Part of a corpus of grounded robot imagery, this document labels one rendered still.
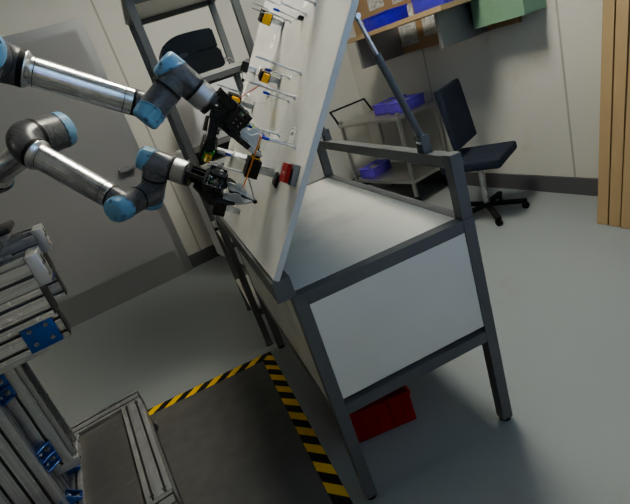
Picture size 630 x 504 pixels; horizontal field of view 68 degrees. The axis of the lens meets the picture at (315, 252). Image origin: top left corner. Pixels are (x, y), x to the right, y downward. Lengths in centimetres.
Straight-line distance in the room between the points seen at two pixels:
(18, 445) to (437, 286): 143
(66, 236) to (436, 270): 332
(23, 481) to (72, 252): 257
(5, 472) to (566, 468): 178
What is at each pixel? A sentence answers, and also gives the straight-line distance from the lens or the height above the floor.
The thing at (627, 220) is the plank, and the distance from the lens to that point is 313.
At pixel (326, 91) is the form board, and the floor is 128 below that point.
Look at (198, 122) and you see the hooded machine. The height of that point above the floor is 121.
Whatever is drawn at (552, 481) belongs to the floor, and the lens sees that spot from 175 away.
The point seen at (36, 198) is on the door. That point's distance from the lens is 421.
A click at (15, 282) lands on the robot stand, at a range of 152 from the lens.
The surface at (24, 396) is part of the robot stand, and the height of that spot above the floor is 66.
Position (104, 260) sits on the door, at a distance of 430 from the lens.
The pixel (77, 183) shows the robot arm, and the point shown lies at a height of 124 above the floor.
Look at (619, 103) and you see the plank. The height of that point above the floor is 67.
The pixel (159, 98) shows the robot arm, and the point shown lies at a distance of 133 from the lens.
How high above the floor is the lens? 135
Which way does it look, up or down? 21 degrees down
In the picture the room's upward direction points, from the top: 19 degrees counter-clockwise
